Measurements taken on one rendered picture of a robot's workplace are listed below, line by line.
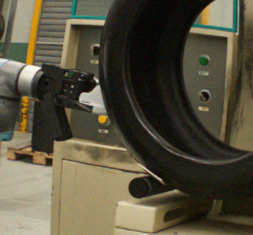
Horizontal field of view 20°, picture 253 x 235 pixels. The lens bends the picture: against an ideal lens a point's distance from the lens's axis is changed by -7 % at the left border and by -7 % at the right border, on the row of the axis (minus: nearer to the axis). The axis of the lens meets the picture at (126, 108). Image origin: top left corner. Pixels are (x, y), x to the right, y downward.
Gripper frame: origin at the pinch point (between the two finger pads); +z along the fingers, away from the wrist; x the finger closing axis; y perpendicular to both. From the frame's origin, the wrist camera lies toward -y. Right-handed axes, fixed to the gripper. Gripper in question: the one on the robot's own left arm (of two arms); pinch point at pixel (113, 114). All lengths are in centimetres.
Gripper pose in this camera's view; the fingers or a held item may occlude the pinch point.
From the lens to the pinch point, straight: 164.7
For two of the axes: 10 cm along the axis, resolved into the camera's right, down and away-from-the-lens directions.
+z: 8.7, 2.4, -4.4
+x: 4.5, 0.0, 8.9
